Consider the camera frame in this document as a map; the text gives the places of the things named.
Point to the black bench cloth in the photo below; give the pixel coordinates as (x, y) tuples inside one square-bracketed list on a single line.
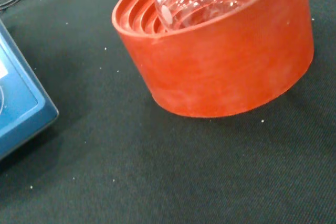
[(157, 169)]

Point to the blue base heater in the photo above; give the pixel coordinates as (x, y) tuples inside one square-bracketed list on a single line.
[(21, 108)]

